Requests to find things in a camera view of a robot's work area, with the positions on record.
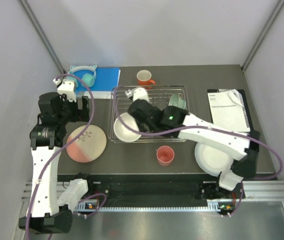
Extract orange bowl white inside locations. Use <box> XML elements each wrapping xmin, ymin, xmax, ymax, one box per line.
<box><xmin>113</xmin><ymin>112</ymin><xmax>141</xmax><ymax>143</ymax></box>

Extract mint green ceramic bowl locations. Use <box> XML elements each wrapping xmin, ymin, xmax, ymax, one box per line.
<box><xmin>168</xmin><ymin>93</ymin><xmax>186</xmax><ymax>110</ymax></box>

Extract pink and cream floral plate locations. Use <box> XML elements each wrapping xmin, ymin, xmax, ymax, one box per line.
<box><xmin>66</xmin><ymin>125</ymin><xmax>107</xmax><ymax>163</ymax></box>

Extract white ceramic plate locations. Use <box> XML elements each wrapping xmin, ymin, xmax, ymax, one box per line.
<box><xmin>194</xmin><ymin>143</ymin><xmax>233</xmax><ymax>177</ymax></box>

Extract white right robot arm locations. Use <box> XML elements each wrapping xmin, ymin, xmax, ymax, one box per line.
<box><xmin>128</xmin><ymin>99</ymin><xmax>260</xmax><ymax>198</ymax></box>

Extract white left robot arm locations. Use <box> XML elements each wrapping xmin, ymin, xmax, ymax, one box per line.
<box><xmin>19</xmin><ymin>92</ymin><xmax>95</xmax><ymax>235</ymax></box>

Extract teal cat-ear headphones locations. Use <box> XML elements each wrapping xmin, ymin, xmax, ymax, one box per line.
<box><xmin>68</xmin><ymin>64</ymin><xmax>97</xmax><ymax>87</ymax></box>

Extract pink plastic cup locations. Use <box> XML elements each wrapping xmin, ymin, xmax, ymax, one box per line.
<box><xmin>156</xmin><ymin>145</ymin><xmax>175</xmax><ymax>167</ymax></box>

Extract orange ceramic mug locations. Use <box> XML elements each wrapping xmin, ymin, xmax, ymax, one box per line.
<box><xmin>136</xmin><ymin>70</ymin><xmax>156</xmax><ymax>86</ymax></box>

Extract white instruction booklet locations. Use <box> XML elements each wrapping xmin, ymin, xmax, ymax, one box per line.
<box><xmin>208</xmin><ymin>88</ymin><xmax>251</xmax><ymax>133</ymax></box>

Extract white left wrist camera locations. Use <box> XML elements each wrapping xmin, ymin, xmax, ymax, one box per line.
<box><xmin>53</xmin><ymin>78</ymin><xmax>77</xmax><ymax>102</ymax></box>

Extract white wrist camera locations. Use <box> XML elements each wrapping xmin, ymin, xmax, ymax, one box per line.
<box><xmin>53</xmin><ymin>78</ymin><xmax>77</xmax><ymax>102</ymax></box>
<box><xmin>125</xmin><ymin>87</ymin><xmax>150</xmax><ymax>103</ymax></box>

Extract steel wire dish rack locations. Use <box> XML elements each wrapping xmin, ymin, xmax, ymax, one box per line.
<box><xmin>108</xmin><ymin>85</ymin><xmax>189</xmax><ymax>143</ymax></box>

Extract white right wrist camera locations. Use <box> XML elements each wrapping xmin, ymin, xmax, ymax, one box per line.
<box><xmin>125</xmin><ymin>87</ymin><xmax>150</xmax><ymax>103</ymax></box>

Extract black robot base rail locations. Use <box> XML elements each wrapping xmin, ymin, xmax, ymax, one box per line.
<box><xmin>58</xmin><ymin>173</ymin><xmax>241</xmax><ymax>207</ymax></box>

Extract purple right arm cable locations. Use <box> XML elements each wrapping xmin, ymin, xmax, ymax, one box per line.
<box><xmin>112</xmin><ymin>86</ymin><xmax>284</xmax><ymax>218</ymax></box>

